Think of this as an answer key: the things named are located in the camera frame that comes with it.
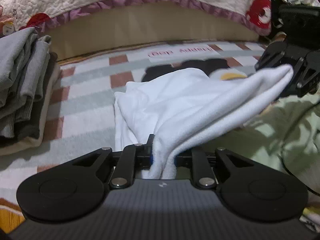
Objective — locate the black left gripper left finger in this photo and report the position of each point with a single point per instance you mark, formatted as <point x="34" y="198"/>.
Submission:
<point x="148" y="157"/>

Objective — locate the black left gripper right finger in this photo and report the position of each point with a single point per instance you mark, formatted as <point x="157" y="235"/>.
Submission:
<point x="183" y="159"/>

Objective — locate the white fleece garment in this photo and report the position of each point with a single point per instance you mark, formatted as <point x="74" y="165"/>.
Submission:
<point x="186" y="108"/>

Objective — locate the stack of folded grey clothes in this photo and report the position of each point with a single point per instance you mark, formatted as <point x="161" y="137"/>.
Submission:
<point x="29" y="71"/>

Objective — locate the light green garment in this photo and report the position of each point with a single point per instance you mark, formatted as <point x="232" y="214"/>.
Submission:
<point x="285" y="137"/>

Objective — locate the beige bed frame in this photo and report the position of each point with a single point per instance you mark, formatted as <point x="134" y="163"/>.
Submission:
<point x="140" y="25"/>

